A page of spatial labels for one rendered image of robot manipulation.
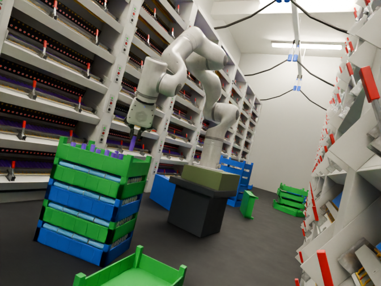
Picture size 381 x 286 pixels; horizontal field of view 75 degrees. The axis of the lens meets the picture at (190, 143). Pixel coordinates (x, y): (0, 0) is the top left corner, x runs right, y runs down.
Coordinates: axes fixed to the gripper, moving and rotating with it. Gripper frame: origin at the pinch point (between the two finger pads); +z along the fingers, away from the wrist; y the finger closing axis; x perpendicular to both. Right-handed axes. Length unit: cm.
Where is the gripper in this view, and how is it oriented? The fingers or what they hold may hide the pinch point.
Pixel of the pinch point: (135, 134)
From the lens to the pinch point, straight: 106.9
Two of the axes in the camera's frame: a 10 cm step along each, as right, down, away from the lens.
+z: -3.4, 8.6, 3.8
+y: 9.3, 2.4, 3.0
